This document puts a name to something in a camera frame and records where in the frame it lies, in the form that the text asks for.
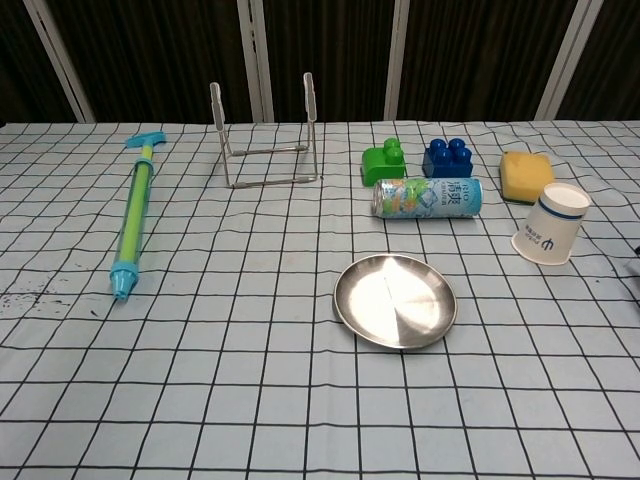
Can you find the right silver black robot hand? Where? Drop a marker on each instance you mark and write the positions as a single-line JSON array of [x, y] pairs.
[[636, 267]]

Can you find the white paper cup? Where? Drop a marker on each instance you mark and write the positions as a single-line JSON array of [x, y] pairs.
[[550, 225]]

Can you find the round metal plate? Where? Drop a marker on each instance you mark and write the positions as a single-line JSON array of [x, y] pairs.
[[395, 300]]

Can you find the yellow sponge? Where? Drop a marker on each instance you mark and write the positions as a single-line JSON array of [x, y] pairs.
[[525, 172]]

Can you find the blue toy building block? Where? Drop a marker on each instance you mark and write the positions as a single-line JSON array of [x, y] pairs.
[[447, 160]]

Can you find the light blue drink can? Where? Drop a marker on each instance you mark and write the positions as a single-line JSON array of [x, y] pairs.
[[430, 199]]

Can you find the green toy building block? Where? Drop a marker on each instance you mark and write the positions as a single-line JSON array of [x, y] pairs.
[[380, 167]]

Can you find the checkered white tablecloth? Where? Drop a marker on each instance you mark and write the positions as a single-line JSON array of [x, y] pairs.
[[250, 390]]

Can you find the blue green toy water pump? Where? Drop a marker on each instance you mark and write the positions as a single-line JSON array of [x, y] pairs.
[[134, 210]]

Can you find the white metal frame post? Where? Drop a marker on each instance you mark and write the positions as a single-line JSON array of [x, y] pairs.
[[396, 60], [564, 60], [60, 60], [255, 60]]

